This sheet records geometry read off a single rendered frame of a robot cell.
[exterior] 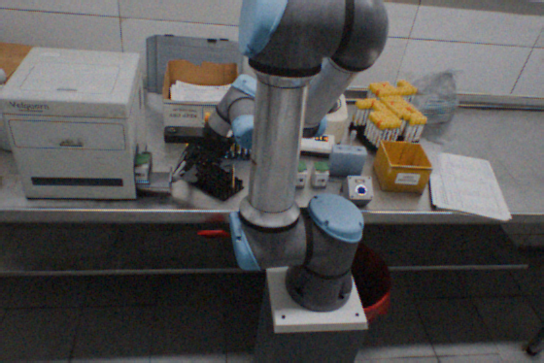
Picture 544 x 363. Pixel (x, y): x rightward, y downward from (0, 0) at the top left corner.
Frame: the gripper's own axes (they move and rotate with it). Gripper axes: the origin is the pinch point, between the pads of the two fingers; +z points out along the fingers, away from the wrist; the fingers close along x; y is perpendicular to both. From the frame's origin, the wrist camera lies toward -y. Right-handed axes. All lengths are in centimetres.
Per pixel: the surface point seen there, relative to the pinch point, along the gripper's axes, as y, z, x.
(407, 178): 58, -35, 0
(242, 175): 19.5, -5.8, 7.6
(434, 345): 142, 25, 1
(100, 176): -17.0, 5.8, -4.4
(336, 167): 41.7, -23.7, 6.8
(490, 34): 87, -79, 60
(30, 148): -34.0, 6.2, -4.5
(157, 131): -3.3, 7.4, 29.9
